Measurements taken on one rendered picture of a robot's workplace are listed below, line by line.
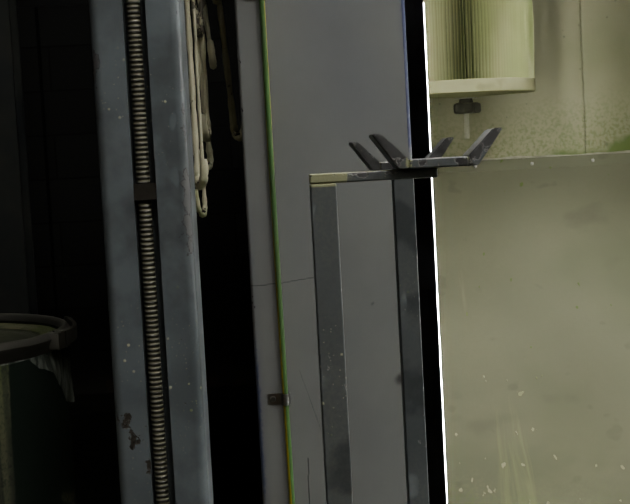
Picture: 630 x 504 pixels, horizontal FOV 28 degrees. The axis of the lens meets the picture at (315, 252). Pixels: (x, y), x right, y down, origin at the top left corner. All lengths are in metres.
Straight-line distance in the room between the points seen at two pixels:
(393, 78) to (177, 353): 0.58
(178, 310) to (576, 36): 2.56
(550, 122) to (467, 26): 0.50
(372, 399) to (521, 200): 1.91
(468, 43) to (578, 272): 0.64
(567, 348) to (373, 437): 1.71
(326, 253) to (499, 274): 2.35
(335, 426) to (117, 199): 0.21
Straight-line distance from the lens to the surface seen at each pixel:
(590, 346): 3.06
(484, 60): 2.90
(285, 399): 1.34
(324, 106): 1.34
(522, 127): 3.28
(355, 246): 1.34
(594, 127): 3.32
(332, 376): 0.77
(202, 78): 1.42
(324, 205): 0.76
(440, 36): 2.90
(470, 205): 3.20
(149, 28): 0.84
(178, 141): 0.84
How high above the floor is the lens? 1.09
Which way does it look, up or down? 4 degrees down
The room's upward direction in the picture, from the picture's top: 3 degrees counter-clockwise
